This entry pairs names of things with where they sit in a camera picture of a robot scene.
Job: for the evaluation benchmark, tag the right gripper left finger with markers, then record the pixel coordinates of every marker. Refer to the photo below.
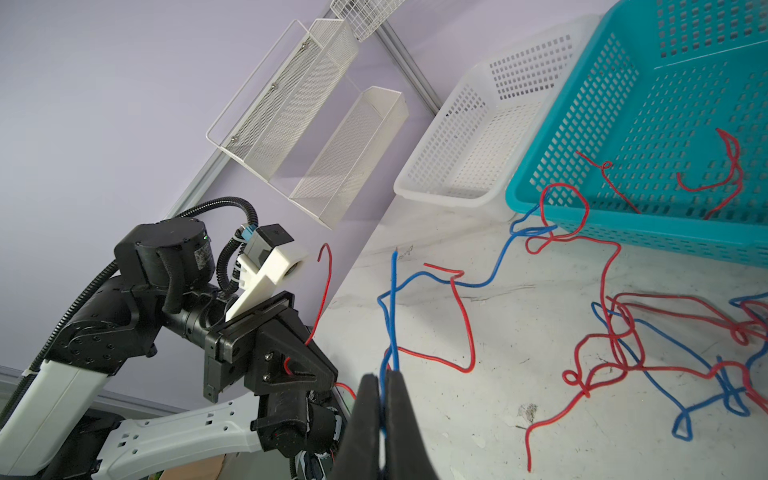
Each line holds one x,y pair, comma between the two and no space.
359,454

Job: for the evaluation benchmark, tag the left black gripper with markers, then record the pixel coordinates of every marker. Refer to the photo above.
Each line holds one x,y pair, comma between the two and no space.
267,344

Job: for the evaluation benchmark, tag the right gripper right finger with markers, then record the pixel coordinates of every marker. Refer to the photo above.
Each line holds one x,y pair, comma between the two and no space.
406,456

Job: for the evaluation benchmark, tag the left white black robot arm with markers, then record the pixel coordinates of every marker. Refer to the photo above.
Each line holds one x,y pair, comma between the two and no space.
212,275

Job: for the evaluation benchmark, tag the lower white mesh shelf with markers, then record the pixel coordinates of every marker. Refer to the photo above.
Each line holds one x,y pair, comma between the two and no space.
346,162

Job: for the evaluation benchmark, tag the left white plastic basket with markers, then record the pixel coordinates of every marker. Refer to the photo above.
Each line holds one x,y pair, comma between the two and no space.
468,155

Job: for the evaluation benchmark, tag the teal plastic basket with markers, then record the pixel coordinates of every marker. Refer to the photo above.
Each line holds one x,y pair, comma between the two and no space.
659,136

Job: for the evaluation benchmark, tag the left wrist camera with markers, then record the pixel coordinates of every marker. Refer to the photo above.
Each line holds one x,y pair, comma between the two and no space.
270,257

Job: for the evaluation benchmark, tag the aluminium frame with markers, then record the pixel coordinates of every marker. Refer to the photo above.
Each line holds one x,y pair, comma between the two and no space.
300,120

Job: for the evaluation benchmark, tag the white wire wall basket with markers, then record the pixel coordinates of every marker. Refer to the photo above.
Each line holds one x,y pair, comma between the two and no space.
364,16

